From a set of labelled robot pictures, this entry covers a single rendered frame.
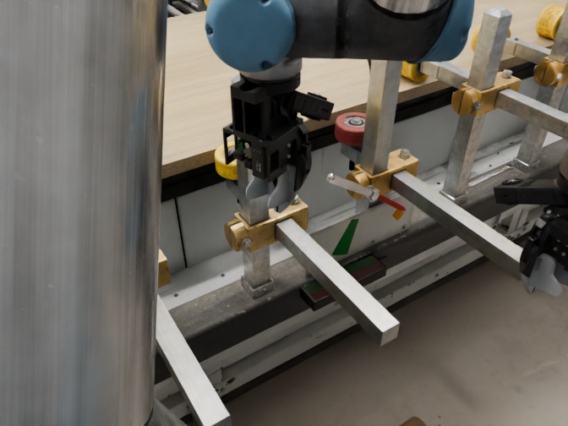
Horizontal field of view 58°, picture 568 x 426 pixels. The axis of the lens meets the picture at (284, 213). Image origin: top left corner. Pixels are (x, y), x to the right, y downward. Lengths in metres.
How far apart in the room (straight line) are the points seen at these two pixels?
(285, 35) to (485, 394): 1.46
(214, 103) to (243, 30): 0.68
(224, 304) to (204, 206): 0.22
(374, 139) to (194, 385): 0.50
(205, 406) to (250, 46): 0.39
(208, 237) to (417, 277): 0.88
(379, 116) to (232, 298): 0.40
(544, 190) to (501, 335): 1.20
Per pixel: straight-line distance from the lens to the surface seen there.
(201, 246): 1.10
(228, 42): 0.45
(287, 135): 0.62
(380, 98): 0.86
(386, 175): 0.95
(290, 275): 0.97
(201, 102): 1.12
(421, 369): 1.74
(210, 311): 0.91
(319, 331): 1.58
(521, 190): 0.77
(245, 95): 0.58
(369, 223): 0.99
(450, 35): 0.46
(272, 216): 0.83
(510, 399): 1.77
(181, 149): 0.96
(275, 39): 0.44
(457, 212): 0.90
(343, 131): 1.00
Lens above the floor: 1.38
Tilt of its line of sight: 38 degrees down
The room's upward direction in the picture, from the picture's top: straight up
